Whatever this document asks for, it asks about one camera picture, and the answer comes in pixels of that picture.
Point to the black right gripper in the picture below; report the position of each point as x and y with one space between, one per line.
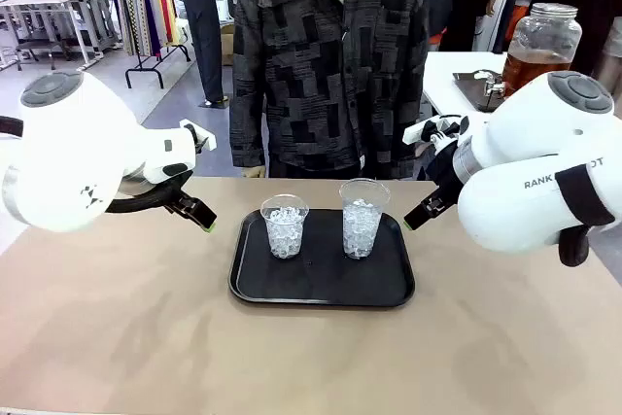
444 172

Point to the tall clear plastic cup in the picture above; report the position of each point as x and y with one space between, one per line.
362 228

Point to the short clear plastic cup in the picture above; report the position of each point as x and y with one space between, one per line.
285 232

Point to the glass tea dispenser jar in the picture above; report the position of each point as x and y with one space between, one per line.
544 41

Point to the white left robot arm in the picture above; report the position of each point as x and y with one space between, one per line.
73 143

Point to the person's left forearm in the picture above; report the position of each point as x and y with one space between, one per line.
410 94

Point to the person's right forearm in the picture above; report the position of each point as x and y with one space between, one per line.
248 128

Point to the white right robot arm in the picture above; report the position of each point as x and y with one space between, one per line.
525 143

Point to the person's right hand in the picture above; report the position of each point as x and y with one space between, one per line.
253 172

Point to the black plastic serving tray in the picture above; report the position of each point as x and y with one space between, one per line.
321 281

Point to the white side table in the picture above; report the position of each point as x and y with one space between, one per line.
439 75

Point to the black clothes rack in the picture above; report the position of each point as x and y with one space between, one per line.
146 70

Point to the cardboard box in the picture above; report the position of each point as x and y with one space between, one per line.
227 45

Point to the person in grey patchwork jacket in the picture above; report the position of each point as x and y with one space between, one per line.
321 70

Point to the mannequin in dark trousers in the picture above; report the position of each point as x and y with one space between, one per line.
204 21

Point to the hanging colourful fabrics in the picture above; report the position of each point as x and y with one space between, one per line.
141 2

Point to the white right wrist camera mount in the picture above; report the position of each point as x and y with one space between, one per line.
415 132

